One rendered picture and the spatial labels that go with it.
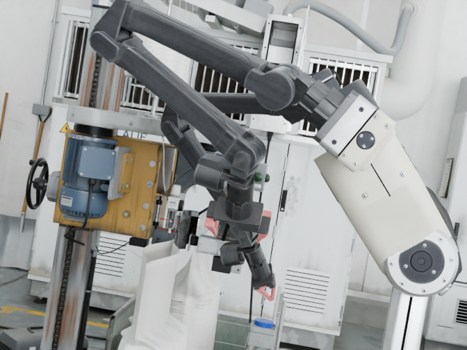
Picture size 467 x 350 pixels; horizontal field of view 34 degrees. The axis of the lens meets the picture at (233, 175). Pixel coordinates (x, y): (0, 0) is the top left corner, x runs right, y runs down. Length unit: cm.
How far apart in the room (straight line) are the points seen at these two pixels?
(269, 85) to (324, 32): 506
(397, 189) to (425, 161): 492
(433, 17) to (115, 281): 289
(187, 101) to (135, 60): 14
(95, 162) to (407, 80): 358
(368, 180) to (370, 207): 6
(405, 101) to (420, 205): 387
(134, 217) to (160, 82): 99
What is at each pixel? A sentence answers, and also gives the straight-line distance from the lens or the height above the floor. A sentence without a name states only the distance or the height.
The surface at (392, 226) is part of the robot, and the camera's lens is 166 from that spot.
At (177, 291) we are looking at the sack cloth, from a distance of 275.
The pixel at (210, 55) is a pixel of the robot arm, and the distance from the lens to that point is 152.
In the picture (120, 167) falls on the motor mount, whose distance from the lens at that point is 235.
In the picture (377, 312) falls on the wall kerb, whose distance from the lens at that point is 658.
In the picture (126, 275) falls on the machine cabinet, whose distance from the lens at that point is 537.
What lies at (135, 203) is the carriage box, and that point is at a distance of 249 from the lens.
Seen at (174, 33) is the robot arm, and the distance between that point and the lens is 155.
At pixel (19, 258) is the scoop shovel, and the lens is 666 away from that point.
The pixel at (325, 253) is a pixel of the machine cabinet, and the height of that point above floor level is 71.
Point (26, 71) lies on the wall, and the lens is 692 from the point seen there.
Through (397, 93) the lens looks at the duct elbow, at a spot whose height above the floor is 188.
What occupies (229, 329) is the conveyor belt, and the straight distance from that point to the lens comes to 412.
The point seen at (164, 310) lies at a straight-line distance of 216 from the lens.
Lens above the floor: 141
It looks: 3 degrees down
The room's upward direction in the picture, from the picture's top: 9 degrees clockwise
